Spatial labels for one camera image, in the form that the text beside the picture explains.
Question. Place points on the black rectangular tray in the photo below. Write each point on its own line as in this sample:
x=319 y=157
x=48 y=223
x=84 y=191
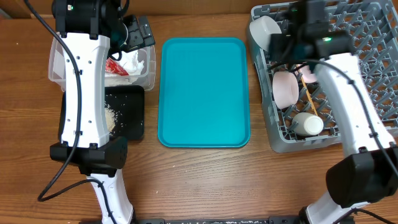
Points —
x=93 y=125

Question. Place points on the white paper cup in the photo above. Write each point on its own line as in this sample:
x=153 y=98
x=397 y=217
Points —
x=308 y=124

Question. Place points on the large white plate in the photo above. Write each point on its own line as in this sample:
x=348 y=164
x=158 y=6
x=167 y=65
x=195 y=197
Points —
x=306 y=74

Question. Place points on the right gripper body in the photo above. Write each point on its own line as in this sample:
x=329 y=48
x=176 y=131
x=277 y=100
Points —
x=280 y=45

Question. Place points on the small white plate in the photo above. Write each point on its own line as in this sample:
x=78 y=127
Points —
x=285 y=89

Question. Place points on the red snack wrapper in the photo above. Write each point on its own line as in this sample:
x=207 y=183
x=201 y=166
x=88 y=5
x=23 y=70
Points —
x=114 y=68

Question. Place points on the teal serving tray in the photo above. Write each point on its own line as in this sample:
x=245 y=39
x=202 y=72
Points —
x=204 y=93

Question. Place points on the grey metal bowl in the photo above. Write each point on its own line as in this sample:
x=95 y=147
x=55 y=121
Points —
x=261 y=30

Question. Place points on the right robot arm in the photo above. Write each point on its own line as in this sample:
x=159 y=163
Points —
x=368 y=171

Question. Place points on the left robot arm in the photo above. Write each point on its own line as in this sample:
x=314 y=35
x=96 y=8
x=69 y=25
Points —
x=90 y=32

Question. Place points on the grey dishwasher rack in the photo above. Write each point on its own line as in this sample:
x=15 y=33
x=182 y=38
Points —
x=373 y=27

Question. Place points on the wooden chopstick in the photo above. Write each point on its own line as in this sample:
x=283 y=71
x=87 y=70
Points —
x=309 y=96

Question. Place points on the white napkin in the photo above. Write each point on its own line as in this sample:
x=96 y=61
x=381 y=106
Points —
x=132 y=65

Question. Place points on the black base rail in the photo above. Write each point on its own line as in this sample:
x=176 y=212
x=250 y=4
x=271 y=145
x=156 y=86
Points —
x=270 y=220

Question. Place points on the clear plastic waste bin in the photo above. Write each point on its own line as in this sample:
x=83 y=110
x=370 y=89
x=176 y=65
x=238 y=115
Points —
x=57 y=66

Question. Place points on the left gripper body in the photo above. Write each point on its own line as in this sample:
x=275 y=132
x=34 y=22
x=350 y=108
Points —
x=136 y=38

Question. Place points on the rice pile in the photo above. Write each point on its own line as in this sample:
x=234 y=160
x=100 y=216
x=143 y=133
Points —
x=125 y=115

